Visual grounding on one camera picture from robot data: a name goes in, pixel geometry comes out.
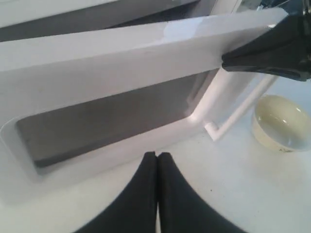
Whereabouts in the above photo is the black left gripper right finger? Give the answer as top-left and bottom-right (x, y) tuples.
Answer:
(157, 152), (244, 233)

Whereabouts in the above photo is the white ceramic bowl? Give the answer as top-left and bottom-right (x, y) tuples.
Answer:
(252, 95), (311, 153)

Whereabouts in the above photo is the white Midea microwave body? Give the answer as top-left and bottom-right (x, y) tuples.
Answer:
(0, 0), (260, 42)

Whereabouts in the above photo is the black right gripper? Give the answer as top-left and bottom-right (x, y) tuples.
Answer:
(222, 0), (311, 82)

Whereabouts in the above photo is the white microwave door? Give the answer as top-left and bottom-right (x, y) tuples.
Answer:
(0, 8), (287, 203)

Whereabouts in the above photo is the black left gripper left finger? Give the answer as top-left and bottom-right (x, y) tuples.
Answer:
(77, 152), (157, 233)

